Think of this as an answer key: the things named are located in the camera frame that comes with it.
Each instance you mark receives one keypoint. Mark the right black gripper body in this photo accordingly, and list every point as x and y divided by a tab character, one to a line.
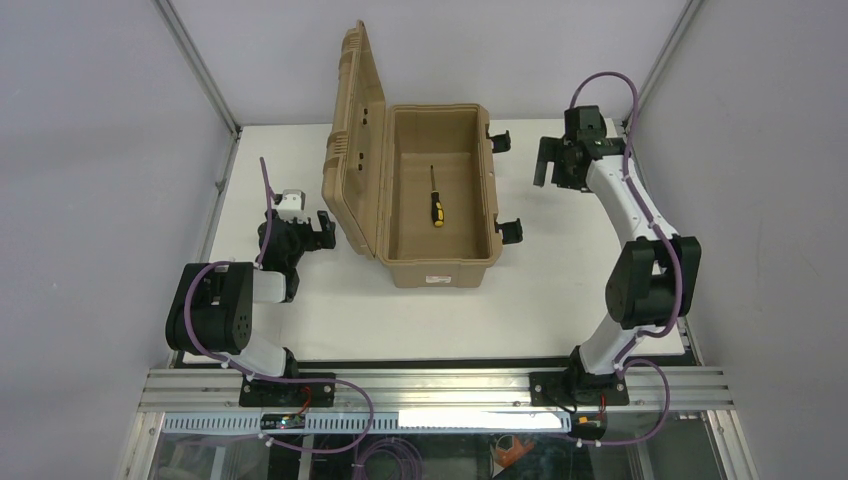
556	160

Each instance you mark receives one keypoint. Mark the front black toolbox latch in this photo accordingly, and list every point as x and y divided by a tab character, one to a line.
510	232

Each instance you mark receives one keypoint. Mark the black yellow screwdriver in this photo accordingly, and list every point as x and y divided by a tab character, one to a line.
437	210

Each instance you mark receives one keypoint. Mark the aluminium mounting rail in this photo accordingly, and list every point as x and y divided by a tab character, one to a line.
206	390

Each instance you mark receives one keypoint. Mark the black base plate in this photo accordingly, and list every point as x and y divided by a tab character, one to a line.
574	389
318	391

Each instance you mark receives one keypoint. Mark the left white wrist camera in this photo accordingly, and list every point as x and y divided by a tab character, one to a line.
289	206

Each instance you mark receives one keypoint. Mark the rear black toolbox latch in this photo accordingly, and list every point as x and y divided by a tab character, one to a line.
501	142

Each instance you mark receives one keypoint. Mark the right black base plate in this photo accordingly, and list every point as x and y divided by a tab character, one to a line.
574	389

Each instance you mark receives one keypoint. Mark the white slotted cable duct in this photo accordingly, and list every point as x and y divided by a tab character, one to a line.
409	421

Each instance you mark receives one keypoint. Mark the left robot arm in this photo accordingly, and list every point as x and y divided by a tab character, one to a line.
211	313

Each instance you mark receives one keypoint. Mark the orange object under table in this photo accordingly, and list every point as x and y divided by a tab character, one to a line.
507	449

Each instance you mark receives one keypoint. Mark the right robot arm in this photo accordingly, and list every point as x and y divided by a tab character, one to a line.
652	282

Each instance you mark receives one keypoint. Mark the tan plastic toolbox bin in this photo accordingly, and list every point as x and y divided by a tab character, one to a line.
376	178

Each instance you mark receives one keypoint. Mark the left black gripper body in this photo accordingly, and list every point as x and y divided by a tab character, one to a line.
309	233

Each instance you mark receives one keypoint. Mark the black toolbox latch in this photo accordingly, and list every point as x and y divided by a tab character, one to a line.
501	142
510	232

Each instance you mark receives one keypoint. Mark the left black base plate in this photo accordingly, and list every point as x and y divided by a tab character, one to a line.
318	391

